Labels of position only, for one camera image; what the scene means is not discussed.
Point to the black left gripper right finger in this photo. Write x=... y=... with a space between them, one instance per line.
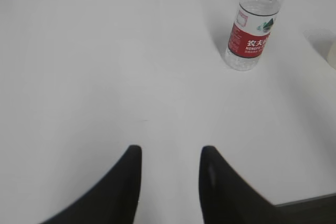
x=226 y=198

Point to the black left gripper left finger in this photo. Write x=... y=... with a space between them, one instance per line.
x=114 y=199

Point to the white paper cup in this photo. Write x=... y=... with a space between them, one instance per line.
x=331 y=57

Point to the Nongfu Spring water bottle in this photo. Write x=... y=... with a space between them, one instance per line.
x=250 y=31

